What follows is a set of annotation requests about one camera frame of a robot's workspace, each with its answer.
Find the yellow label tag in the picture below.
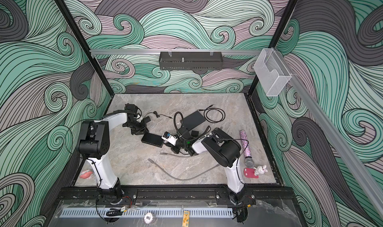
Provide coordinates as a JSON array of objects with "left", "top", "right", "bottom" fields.
[{"left": 182, "top": 210, "right": 190, "bottom": 227}]

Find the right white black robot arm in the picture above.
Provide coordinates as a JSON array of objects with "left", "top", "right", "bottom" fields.
[{"left": 162, "top": 111, "right": 245, "bottom": 205}]

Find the lower grey ethernet cable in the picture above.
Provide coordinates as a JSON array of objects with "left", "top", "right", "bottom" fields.
[{"left": 147, "top": 158, "right": 222, "bottom": 181}]

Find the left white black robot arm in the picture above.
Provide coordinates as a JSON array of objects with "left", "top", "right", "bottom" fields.
[{"left": 74, "top": 103, "right": 151, "bottom": 202}]

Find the round white sticker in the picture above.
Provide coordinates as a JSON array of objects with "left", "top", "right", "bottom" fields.
[{"left": 143, "top": 212, "right": 155, "bottom": 224}]

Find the pink toy left side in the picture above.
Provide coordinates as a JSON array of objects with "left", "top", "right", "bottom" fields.
[{"left": 79, "top": 170, "right": 93, "bottom": 179}]

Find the white slotted cable duct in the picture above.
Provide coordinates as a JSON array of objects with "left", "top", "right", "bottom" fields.
[{"left": 59, "top": 208, "right": 233, "bottom": 218}]

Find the pink toy with bunny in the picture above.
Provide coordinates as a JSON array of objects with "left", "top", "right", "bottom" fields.
[{"left": 243, "top": 165, "right": 268, "bottom": 179}]

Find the glitter purple microphone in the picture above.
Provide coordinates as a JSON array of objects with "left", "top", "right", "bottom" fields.
[{"left": 239, "top": 130, "right": 255, "bottom": 168}]

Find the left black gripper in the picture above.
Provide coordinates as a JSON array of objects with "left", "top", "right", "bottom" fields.
[{"left": 126, "top": 120, "right": 150, "bottom": 136}]

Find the black network switch box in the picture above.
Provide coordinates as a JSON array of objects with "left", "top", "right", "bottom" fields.
[{"left": 141, "top": 133, "right": 164, "bottom": 148}]

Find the coiled black cable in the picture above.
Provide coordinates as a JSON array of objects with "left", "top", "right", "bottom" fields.
[{"left": 198, "top": 104, "right": 226, "bottom": 124}]

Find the clear acrylic wall holder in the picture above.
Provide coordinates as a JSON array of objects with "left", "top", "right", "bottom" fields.
[{"left": 254, "top": 48, "right": 291, "bottom": 97}]

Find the dark grey box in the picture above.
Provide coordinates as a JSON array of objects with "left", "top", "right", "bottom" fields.
[{"left": 181, "top": 111, "right": 206, "bottom": 131}]

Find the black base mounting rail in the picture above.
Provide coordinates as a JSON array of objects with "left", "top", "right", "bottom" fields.
[{"left": 58, "top": 184, "right": 295, "bottom": 206}]

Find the upper grey ethernet cable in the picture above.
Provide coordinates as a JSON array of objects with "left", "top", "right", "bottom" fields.
[{"left": 159, "top": 151, "right": 192, "bottom": 158}]

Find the black perforated wall tray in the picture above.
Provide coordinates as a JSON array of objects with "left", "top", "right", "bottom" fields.
[{"left": 159, "top": 51, "right": 223, "bottom": 71}]

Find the grey ethernet cable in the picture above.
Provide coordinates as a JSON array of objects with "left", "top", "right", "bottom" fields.
[
  {"left": 159, "top": 151, "right": 192, "bottom": 158},
  {"left": 147, "top": 158, "right": 222, "bottom": 181}
]

